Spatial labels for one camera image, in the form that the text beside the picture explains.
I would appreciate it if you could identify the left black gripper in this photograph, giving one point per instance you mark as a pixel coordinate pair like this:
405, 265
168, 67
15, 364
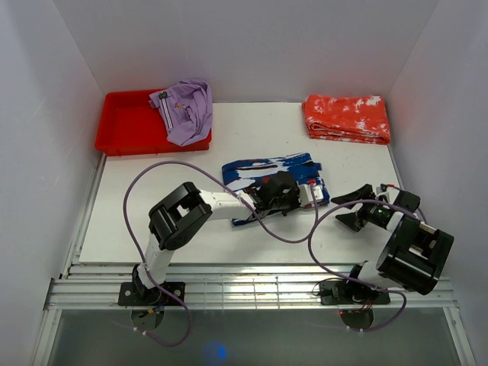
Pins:
295, 192

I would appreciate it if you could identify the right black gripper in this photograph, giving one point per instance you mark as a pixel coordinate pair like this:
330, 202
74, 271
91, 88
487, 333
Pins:
353, 219

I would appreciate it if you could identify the blue white red patterned trousers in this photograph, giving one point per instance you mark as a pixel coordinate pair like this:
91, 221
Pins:
243, 176

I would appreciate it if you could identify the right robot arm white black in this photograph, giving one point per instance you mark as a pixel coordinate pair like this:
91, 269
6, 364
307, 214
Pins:
415, 253

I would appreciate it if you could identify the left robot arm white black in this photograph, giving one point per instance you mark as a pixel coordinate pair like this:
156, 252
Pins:
176, 219

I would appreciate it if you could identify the folded orange white trousers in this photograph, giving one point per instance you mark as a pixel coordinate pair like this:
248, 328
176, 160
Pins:
347, 119

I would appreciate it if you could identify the purple trousers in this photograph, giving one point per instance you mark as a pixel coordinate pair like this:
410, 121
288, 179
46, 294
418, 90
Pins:
186, 109

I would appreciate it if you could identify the red plastic tray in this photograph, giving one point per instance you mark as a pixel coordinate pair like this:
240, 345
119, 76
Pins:
129, 127

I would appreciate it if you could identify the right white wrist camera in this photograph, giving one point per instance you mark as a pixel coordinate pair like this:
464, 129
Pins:
382, 192

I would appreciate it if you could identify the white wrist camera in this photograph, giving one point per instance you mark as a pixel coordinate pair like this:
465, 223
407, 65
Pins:
382, 192
311, 195

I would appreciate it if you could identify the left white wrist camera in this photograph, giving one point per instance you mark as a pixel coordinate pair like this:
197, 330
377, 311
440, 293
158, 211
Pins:
311, 195

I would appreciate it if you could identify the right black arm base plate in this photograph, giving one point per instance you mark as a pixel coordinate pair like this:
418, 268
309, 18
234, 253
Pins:
336, 291

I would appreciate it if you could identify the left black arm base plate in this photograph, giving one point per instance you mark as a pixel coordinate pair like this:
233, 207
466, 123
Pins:
132, 295

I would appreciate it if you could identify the aluminium rail frame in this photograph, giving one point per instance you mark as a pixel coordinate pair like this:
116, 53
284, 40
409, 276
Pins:
230, 269

